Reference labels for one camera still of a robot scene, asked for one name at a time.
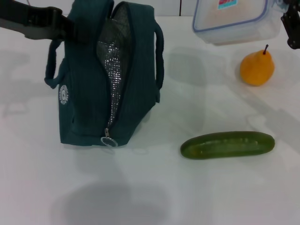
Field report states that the clear lunch box blue lid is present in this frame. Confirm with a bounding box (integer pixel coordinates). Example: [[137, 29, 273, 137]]
[[192, 0, 282, 45]]

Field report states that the silver zipper pull ring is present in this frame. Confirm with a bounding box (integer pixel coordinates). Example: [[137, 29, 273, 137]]
[[100, 127, 118, 148]]

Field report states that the green cucumber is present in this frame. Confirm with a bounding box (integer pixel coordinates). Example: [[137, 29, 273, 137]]
[[180, 131, 275, 160]]

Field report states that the dark teal insulated lunch bag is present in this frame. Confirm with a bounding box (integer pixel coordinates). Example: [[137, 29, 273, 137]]
[[44, 0, 165, 147]]

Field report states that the orange pear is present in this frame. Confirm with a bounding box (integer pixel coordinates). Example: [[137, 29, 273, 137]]
[[239, 44, 275, 87]]

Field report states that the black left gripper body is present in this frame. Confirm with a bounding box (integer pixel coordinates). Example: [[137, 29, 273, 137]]
[[0, 6, 63, 40]]

